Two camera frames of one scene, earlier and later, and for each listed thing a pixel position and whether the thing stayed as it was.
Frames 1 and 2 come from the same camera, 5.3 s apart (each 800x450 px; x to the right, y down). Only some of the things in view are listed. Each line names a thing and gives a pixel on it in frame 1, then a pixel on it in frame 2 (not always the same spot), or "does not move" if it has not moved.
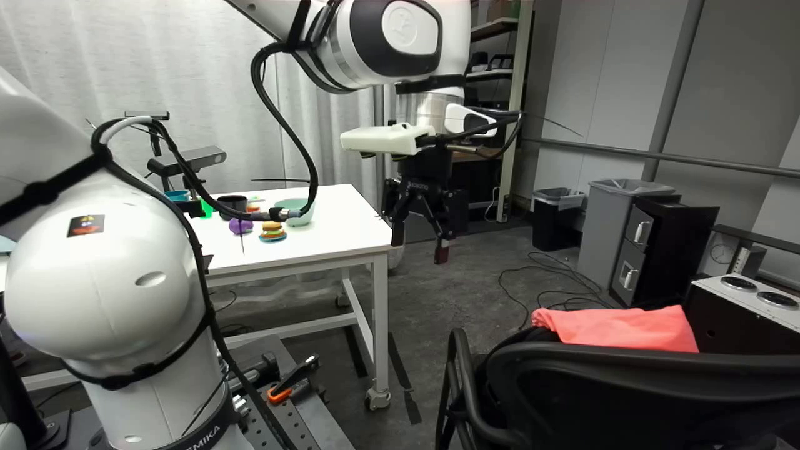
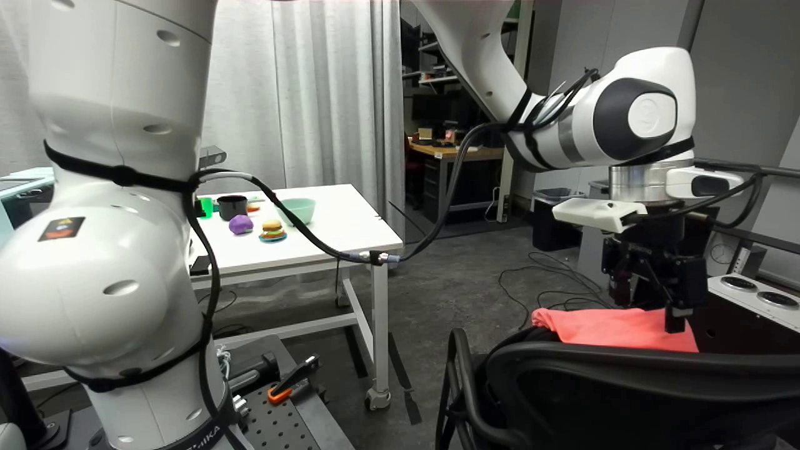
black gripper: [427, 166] -> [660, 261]
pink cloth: [653, 328] does not move
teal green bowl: [295, 205] does not move
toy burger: [273, 233] does not move
